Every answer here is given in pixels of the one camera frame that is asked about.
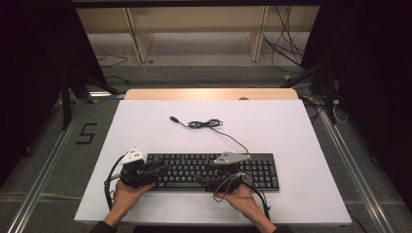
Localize person's left hand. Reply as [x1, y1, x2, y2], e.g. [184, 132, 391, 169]
[109, 179, 157, 223]

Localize black metal tripod stand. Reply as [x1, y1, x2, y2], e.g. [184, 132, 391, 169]
[279, 57, 338, 126]
[59, 68, 121, 131]

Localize black computer keyboard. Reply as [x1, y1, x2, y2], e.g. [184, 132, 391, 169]
[144, 152, 281, 193]

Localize thin black looped floor cable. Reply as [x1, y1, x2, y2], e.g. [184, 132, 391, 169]
[96, 53, 129, 69]

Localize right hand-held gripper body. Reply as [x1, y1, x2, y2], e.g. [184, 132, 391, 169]
[203, 150, 253, 194]

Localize light wooden table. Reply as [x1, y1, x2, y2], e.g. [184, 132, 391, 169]
[124, 87, 299, 101]

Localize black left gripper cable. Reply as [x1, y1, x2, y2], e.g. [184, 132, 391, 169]
[103, 154, 126, 212]

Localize person's right hand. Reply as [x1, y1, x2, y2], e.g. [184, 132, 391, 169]
[214, 183, 261, 218]

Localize light wooden shelf unit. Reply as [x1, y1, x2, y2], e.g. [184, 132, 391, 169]
[76, 5, 321, 64]

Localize bundle of black floor cables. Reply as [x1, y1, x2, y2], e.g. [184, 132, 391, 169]
[261, 5, 313, 74]

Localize aluminium floor rail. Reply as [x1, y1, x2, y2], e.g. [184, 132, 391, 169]
[311, 96, 395, 233]
[6, 99, 85, 233]

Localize white table cover board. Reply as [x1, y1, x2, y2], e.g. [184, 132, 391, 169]
[73, 99, 353, 227]

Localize black keyboard cable with plug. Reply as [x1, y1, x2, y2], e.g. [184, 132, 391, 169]
[168, 116, 251, 155]

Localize short aluminium bar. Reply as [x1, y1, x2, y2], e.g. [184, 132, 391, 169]
[88, 91, 126, 99]

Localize cables beside stand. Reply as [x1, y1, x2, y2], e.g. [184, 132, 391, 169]
[299, 94, 350, 126]

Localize black curtain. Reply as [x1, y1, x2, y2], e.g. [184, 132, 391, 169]
[300, 0, 412, 210]
[0, 0, 109, 189]

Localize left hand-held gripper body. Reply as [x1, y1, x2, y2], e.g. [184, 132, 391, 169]
[119, 148, 157, 189]

